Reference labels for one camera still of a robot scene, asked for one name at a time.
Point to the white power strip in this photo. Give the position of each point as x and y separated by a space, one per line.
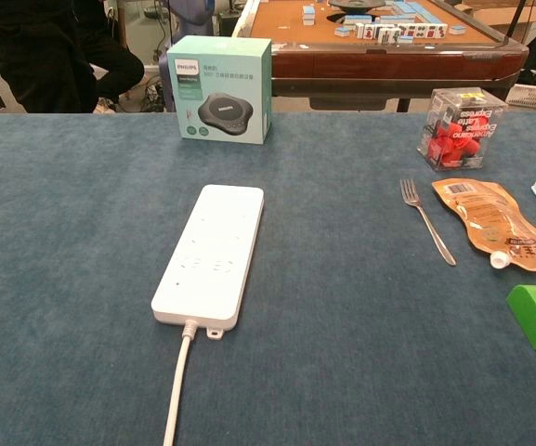
212 260

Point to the blue felt table cloth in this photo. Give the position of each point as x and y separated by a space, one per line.
342 302

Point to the teal Philips speaker box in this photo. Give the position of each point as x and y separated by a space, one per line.
221 93

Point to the silver metal fork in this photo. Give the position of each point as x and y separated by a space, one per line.
423 218

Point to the wooden mahjong table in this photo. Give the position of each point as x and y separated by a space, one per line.
388 60

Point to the clear box with red capsules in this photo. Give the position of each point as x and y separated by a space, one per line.
458 130

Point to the orange spouted food pouch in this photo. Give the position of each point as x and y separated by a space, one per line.
495 223

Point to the row of mahjong tiles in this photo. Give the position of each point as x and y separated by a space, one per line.
400 30

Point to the person in black clothes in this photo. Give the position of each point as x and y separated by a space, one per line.
49 56

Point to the white plastic basket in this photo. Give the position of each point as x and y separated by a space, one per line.
534 96

